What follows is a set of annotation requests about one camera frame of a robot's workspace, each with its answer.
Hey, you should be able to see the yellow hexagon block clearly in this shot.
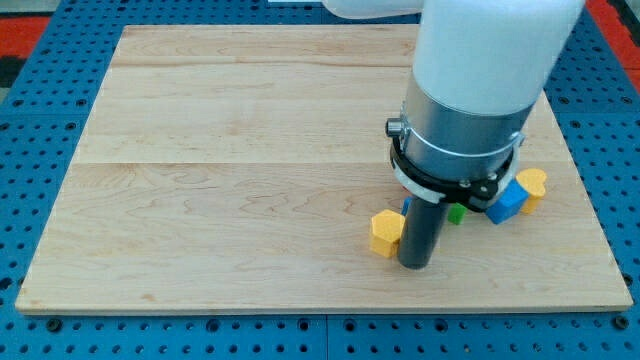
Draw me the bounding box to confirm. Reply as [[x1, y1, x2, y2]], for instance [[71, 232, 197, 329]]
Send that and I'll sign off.
[[369, 210, 405, 258]]

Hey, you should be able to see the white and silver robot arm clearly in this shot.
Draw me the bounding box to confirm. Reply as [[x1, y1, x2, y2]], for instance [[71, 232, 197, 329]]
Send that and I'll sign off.
[[322, 0, 584, 212]]

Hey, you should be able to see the blue triangle block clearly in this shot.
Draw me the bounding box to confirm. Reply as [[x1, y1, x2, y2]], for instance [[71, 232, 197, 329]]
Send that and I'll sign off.
[[401, 196, 412, 216]]

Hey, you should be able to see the wooden board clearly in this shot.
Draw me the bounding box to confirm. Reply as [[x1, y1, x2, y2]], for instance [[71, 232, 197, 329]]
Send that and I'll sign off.
[[15, 25, 633, 316]]

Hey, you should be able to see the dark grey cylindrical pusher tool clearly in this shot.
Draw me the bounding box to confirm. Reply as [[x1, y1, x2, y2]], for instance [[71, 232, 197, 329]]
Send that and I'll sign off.
[[397, 197, 450, 270]]

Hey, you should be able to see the green block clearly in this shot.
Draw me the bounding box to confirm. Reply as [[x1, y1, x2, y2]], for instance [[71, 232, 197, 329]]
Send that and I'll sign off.
[[447, 203, 468, 225]]

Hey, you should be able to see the blue block right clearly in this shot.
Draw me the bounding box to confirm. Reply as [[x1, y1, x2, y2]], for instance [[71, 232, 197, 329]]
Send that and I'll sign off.
[[485, 180, 529, 225]]

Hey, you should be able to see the yellow heart block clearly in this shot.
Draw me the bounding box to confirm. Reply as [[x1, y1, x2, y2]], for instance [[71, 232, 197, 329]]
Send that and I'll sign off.
[[516, 168, 547, 214]]

